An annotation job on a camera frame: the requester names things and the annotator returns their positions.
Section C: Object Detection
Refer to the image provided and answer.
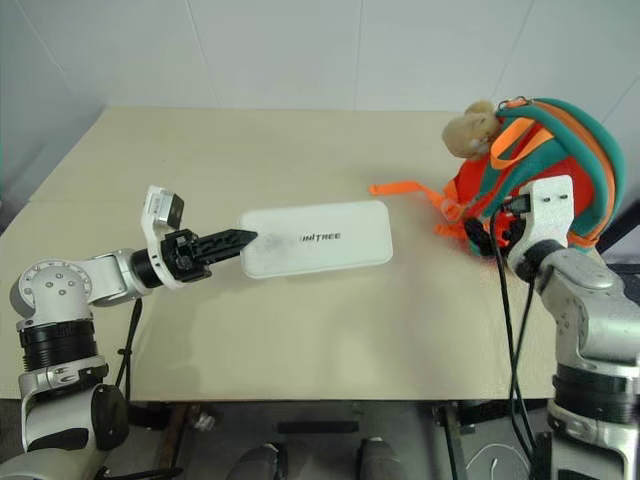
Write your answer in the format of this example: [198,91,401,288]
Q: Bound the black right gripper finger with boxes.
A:
[463,217,495,257]

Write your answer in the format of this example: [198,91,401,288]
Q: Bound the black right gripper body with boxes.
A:
[492,213,527,251]

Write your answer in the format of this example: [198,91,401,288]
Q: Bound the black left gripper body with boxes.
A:
[160,228,212,284]

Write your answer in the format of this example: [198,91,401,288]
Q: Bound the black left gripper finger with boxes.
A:
[192,228,259,252]
[196,240,249,267]

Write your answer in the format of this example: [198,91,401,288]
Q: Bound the white rectangular box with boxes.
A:
[238,199,395,281]

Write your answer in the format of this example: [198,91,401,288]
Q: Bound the orange and teal backpack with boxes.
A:
[368,95,629,259]

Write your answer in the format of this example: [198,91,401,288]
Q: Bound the beige plush toy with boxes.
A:
[441,99,503,162]

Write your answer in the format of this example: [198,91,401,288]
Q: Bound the black flat bar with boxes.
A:
[276,420,361,435]

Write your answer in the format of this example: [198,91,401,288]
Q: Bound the dark rounded shape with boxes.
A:
[238,441,290,480]
[356,436,402,480]

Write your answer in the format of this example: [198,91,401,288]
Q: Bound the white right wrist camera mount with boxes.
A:
[506,174,577,271]

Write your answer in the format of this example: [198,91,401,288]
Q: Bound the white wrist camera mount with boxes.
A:
[140,185,211,291]
[506,174,577,271]

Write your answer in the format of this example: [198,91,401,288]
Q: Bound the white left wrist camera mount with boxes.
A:
[140,185,211,291]

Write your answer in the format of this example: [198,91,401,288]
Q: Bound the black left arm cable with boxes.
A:
[114,296,145,402]

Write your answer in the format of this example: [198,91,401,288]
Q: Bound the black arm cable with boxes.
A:
[114,296,145,402]
[488,196,543,480]

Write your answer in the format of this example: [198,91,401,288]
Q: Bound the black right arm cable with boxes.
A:
[488,196,543,480]

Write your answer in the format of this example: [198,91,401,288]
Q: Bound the brown table frame leg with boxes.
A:
[149,403,204,474]

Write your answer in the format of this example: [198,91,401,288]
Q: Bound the dark table frame leg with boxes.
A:
[433,402,476,480]

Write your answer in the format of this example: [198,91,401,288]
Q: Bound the thin white floor cable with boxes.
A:
[464,443,522,480]

